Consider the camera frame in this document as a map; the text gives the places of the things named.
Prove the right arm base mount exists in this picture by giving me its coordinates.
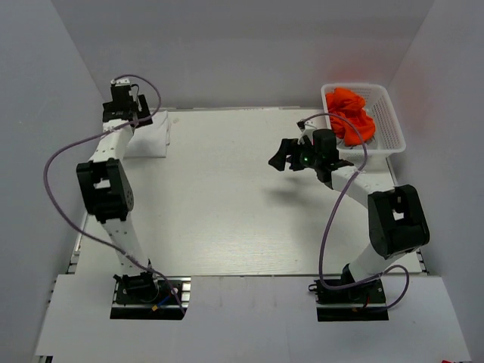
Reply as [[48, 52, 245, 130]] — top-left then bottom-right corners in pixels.
[[308, 280, 389, 322]]

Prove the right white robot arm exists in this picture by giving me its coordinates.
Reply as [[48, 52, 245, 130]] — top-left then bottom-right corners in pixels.
[[268, 129, 430, 302]]

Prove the white plastic basket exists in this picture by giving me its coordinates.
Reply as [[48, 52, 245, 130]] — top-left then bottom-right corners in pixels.
[[320, 83, 406, 160]]

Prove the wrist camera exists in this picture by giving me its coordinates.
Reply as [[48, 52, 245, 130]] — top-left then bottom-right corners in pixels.
[[296, 119, 317, 144], [110, 77, 132, 88]]

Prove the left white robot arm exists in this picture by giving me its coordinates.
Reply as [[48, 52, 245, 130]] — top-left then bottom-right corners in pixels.
[[76, 78, 150, 277]]

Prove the orange t shirt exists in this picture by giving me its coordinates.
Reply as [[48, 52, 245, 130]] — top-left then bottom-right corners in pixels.
[[325, 87, 376, 147]]

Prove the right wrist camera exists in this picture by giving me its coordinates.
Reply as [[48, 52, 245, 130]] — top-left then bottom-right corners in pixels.
[[296, 119, 317, 144]]

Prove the white t shirt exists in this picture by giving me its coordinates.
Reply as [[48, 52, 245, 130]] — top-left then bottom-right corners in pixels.
[[124, 110, 171, 158]]

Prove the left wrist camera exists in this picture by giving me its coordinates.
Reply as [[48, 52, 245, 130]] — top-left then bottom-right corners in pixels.
[[110, 77, 132, 88]]

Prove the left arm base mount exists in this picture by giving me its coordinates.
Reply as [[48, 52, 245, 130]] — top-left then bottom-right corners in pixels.
[[110, 272, 191, 321]]

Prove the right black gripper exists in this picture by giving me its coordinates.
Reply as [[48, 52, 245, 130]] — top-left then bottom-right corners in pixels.
[[269, 137, 321, 172]]

